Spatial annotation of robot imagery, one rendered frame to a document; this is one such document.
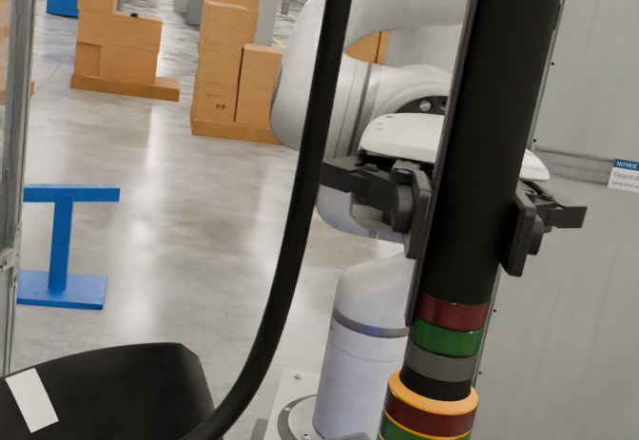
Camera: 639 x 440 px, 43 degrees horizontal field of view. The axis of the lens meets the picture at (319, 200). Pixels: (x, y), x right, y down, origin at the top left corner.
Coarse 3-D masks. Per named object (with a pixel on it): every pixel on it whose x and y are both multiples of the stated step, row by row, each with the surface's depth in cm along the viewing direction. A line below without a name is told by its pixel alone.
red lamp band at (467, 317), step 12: (420, 288) 37; (420, 300) 37; (432, 300) 37; (420, 312) 37; (432, 312) 37; (444, 312) 36; (456, 312) 36; (468, 312) 36; (480, 312) 37; (444, 324) 36; (456, 324) 36; (468, 324) 36; (480, 324) 37
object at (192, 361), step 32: (96, 352) 48; (128, 352) 49; (160, 352) 50; (192, 352) 52; (0, 384) 43; (64, 384) 45; (96, 384) 46; (128, 384) 47; (160, 384) 49; (192, 384) 50; (0, 416) 42; (64, 416) 44; (96, 416) 45; (128, 416) 46; (160, 416) 47; (192, 416) 49
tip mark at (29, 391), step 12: (24, 372) 44; (12, 384) 43; (24, 384) 44; (36, 384) 44; (24, 396) 43; (36, 396) 44; (24, 408) 43; (36, 408) 43; (48, 408) 44; (36, 420) 43; (48, 420) 43
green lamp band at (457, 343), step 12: (420, 324) 37; (420, 336) 37; (432, 336) 37; (444, 336) 36; (456, 336) 36; (468, 336) 37; (480, 336) 37; (432, 348) 37; (444, 348) 37; (456, 348) 37; (468, 348) 37
